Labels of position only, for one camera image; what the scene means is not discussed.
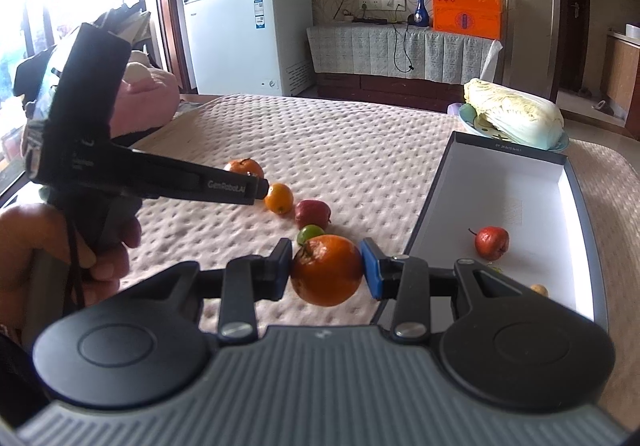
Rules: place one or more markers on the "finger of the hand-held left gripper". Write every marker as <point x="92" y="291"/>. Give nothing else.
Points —
<point x="210" y="183"/>

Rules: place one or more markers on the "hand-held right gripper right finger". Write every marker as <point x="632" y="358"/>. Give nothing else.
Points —
<point x="370" y="271"/>

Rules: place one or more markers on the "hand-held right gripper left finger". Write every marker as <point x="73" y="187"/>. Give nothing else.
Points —
<point x="281" y="262"/>

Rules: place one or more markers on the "orange with stem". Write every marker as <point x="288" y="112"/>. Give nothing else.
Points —
<point x="242" y="168"/>

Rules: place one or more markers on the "lime green fruit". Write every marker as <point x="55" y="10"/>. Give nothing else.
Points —
<point x="306" y="233"/>

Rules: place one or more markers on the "large deep orange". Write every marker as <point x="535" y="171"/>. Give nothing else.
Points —
<point x="327" y="271"/>

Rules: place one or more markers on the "dark red apple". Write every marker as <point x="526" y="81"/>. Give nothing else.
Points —
<point x="311" y="215"/>

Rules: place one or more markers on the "small yellow orange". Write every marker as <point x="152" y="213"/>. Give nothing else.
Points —
<point x="278" y="198"/>

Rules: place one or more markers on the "small red apple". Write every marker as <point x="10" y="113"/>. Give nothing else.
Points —
<point x="492" y="243"/>

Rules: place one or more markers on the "grey cardboard box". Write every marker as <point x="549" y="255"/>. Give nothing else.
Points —
<point x="500" y="186"/>

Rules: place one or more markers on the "small brown fruit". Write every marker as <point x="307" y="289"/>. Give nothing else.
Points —
<point x="539" y="290"/>

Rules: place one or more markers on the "person's left hand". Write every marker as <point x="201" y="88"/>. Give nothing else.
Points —
<point x="20" y="251"/>

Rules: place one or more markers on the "pink plush toy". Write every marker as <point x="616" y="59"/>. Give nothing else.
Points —
<point x="150" y="96"/>

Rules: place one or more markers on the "beige quilted bedspread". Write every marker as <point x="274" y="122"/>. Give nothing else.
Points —
<point x="325" y="141"/>

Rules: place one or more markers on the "white chest freezer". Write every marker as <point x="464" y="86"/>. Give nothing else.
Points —
<point x="235" y="36"/>

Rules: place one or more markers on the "light blue plate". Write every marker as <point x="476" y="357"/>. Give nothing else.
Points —
<point x="466" y="118"/>

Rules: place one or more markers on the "purple stool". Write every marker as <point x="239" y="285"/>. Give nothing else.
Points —
<point x="456" y="109"/>

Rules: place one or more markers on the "dark wooden television cabinet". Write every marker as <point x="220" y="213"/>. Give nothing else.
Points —
<point x="395" y="88"/>

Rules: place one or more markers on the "pale lace cabinet cloth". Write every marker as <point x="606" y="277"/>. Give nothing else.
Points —
<point x="360" y="48"/>

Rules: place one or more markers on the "napa cabbage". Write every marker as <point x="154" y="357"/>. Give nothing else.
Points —
<point x="515" y="113"/>

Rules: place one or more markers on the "black power strip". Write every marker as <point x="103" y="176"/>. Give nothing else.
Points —
<point x="369" y="19"/>

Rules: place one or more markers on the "blue glass bottle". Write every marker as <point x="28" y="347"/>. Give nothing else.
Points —
<point x="418" y="16"/>

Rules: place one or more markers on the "grey slipper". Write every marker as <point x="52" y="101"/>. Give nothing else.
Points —
<point x="585" y="92"/>
<point x="605" y="108"/>

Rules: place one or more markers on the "orange gift box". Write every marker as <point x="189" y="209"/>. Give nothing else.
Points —
<point x="465" y="6"/>

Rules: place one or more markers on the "wooden kitchen cabinet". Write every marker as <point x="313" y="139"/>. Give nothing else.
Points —
<point x="622" y="76"/>

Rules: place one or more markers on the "dark wooden door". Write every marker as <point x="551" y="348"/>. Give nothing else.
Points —
<point x="577" y="6"/>

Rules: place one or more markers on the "white container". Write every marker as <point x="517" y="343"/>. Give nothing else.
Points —
<point x="633" y="33"/>

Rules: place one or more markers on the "white wall socket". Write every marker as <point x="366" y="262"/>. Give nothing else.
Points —
<point x="398" y="4"/>
<point x="369" y="5"/>

